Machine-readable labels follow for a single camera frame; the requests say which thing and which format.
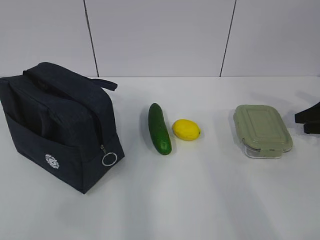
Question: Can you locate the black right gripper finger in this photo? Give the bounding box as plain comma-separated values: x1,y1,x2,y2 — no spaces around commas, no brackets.
294,102,320,124
303,123,320,135

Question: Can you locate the green cucumber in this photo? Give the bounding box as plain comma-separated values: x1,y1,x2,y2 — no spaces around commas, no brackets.
148,103,172,156

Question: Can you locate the dark navy lunch bag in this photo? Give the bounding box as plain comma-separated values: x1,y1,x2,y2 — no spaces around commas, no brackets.
0,62,125,194

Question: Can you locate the yellow lemon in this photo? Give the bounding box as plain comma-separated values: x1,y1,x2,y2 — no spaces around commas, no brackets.
172,119,201,141

